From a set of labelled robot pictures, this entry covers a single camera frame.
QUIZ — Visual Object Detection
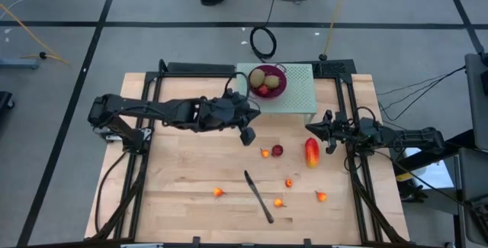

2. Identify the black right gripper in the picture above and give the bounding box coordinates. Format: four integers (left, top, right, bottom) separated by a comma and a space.
305, 109, 359, 156

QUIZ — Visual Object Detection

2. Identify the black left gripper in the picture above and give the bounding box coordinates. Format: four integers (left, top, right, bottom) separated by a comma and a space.
223, 92, 262, 147

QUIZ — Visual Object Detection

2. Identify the red yellow mango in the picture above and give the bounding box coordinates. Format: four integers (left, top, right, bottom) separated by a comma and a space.
304, 137, 320, 169

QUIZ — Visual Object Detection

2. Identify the purple colander bowl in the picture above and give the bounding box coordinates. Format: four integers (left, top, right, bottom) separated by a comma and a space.
247, 63, 288, 100

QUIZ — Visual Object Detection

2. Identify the brown green kiwi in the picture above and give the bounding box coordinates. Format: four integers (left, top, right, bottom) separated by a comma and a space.
249, 68, 266, 89
263, 74, 281, 90

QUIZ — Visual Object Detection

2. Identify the mint green perforated shelf riser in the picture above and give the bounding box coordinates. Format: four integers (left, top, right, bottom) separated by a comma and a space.
234, 63, 318, 125

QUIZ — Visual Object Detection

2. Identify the black knife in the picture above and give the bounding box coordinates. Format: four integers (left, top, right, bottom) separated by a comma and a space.
243, 169, 275, 225

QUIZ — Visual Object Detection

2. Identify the grey equipment cabinet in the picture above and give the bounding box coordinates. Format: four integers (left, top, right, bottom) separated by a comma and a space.
464, 52, 488, 152

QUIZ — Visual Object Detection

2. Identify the grey cart base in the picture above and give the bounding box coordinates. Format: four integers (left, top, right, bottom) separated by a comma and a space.
0, 57, 39, 70

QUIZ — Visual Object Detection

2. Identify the black aluminium frame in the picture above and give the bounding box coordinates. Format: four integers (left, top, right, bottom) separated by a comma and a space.
85, 59, 411, 246

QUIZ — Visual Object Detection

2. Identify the yellow hanging cable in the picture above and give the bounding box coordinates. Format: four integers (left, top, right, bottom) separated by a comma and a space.
322, 0, 354, 56
0, 3, 72, 64

